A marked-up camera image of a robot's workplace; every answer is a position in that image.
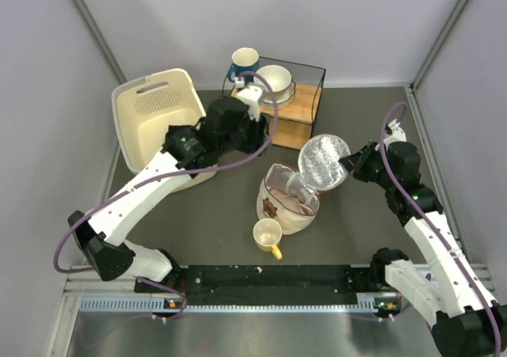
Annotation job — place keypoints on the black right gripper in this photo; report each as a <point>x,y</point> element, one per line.
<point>356,162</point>

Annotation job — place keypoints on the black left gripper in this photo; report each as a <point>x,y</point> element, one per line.
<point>259,131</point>

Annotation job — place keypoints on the cream round laundry bag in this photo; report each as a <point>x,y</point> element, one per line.
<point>318,170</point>

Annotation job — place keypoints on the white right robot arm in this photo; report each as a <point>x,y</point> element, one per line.
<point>464,318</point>

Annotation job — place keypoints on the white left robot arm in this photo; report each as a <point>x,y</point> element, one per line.
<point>102,233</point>

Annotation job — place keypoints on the cream plastic laundry basket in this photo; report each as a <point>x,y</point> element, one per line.
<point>144,109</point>

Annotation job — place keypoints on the white scalloped plate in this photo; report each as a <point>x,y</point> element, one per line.
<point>282,98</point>

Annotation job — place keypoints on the blue ceramic mug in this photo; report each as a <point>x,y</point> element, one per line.
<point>243,59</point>

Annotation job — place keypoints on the white ceramic bowl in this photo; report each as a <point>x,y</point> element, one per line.
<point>278,77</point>

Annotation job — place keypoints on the yellow ceramic mug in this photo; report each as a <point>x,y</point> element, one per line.
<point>267,235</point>

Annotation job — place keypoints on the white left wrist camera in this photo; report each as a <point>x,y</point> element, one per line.
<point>249,94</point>

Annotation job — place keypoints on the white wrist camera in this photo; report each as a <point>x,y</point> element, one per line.
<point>249,94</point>
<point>393,132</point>

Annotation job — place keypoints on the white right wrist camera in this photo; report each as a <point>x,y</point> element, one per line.
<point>393,132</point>

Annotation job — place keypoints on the black wire wooden shelf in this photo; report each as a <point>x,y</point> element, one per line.
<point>296,120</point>

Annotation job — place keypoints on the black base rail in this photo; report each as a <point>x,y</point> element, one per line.
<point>278,284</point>

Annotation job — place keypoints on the grey slotted cable duct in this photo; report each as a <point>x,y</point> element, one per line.
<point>168,305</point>

